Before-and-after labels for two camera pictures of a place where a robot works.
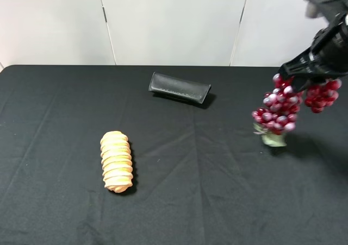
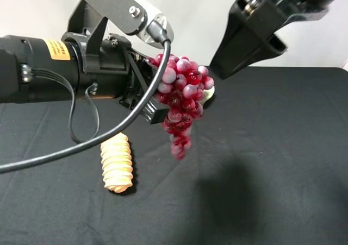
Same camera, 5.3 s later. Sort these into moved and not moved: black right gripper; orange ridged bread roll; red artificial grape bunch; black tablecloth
Moved: black right gripper; red artificial grape bunch
Not moved: orange ridged bread roll; black tablecloth
